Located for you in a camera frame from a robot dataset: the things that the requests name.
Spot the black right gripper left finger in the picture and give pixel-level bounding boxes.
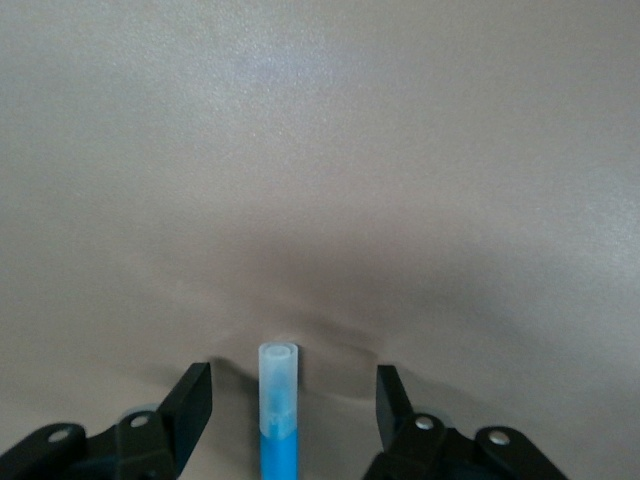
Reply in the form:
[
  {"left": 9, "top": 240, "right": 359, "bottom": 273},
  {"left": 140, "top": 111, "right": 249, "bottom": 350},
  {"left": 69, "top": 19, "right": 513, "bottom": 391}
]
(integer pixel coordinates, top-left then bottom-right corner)
[{"left": 0, "top": 362, "right": 215, "bottom": 480}]

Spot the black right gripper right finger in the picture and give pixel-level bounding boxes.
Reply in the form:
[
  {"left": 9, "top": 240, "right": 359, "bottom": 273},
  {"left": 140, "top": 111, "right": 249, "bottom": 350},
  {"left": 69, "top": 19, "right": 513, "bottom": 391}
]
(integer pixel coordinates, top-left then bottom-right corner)
[{"left": 364, "top": 364, "right": 571, "bottom": 480}]

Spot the blue marker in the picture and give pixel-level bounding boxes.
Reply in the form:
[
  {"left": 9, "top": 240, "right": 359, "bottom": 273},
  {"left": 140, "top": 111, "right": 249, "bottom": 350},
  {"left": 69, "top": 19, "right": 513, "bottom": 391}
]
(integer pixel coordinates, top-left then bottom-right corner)
[{"left": 257, "top": 342, "right": 301, "bottom": 480}]

